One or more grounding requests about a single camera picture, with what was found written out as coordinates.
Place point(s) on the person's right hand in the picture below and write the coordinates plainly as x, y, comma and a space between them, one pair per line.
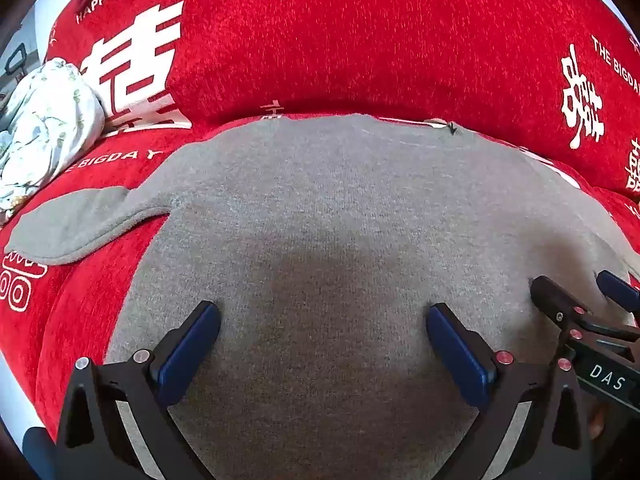
596, 422

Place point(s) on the grey knit sweater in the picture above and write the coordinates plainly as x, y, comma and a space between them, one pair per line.
320, 220

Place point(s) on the red printed sofa cover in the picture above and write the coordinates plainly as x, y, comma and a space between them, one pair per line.
350, 35

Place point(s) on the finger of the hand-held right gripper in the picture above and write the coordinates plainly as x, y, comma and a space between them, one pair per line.
552, 297
620, 287

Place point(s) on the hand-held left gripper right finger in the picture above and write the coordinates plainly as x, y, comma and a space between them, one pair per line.
460, 355

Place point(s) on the white floral cloth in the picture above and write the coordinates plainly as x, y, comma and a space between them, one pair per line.
45, 120

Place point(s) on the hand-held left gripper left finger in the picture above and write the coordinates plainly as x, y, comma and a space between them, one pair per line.
192, 355

